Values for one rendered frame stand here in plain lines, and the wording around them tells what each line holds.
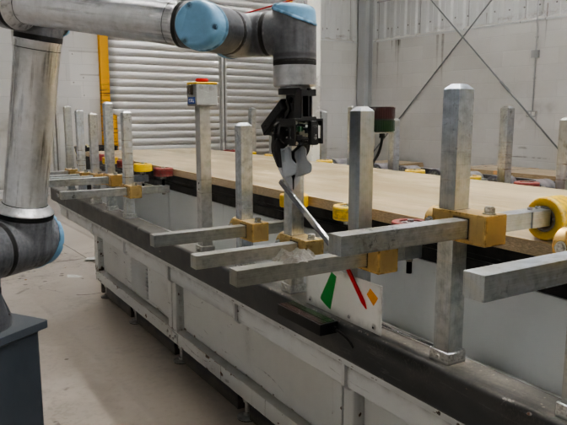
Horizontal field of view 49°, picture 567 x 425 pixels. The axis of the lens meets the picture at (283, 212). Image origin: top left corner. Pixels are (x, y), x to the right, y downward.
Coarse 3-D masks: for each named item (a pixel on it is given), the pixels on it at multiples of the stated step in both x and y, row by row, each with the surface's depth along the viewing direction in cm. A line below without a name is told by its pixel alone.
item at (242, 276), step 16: (320, 256) 118; (336, 256) 118; (352, 256) 120; (400, 256) 127; (416, 256) 129; (240, 272) 107; (256, 272) 109; (272, 272) 111; (288, 272) 113; (304, 272) 114; (320, 272) 116
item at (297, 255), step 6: (282, 252) 114; (288, 252) 114; (294, 252) 114; (300, 252) 114; (306, 252) 115; (312, 252) 117; (276, 258) 114; (282, 258) 113; (288, 258) 112; (294, 258) 112; (300, 258) 112; (306, 258) 114; (312, 258) 115
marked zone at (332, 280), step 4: (332, 276) 132; (328, 280) 134; (332, 280) 133; (328, 284) 134; (332, 284) 133; (324, 288) 136; (328, 288) 134; (332, 288) 133; (324, 292) 136; (328, 292) 134; (332, 292) 133; (324, 296) 136; (328, 296) 134; (324, 300) 136; (328, 300) 134; (328, 304) 135
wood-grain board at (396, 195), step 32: (160, 160) 303; (192, 160) 303; (224, 160) 303; (256, 160) 303; (256, 192) 199; (320, 192) 181; (384, 192) 181; (416, 192) 181; (480, 192) 181; (512, 192) 181; (544, 192) 181
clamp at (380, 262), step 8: (368, 256) 122; (376, 256) 120; (384, 256) 120; (392, 256) 121; (368, 264) 122; (376, 264) 120; (384, 264) 120; (392, 264) 121; (376, 272) 120; (384, 272) 120
